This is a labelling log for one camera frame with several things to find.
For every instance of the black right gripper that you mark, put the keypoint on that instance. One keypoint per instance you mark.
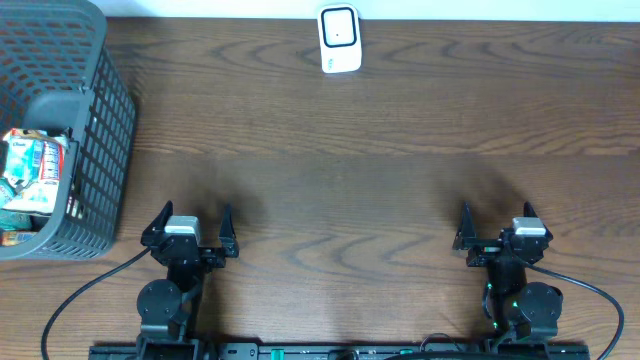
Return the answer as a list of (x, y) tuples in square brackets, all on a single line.
[(466, 238)]

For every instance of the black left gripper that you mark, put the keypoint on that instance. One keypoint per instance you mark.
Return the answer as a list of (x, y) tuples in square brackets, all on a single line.
[(192, 251)]

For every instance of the large white snack bag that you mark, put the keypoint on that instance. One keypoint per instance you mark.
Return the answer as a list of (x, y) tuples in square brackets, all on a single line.
[(33, 169)]

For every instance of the orange small snack packet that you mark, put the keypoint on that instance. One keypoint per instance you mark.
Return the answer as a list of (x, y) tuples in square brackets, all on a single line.
[(13, 238)]

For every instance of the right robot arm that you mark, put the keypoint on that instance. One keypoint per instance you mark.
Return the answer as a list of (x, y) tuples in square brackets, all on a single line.
[(521, 310)]

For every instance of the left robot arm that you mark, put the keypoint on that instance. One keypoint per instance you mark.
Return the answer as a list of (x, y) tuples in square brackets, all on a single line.
[(168, 307)]

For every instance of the white barcode scanner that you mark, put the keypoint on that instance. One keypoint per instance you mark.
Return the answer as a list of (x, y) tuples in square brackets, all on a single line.
[(339, 38)]

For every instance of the teal snack packet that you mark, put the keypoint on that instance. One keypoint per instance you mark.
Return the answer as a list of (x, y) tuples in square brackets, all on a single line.
[(14, 221)]

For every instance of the grey plastic mesh basket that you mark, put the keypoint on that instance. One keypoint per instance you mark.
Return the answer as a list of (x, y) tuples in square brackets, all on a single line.
[(57, 75)]

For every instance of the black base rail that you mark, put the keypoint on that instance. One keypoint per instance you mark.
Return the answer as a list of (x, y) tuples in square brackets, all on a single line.
[(252, 351)]

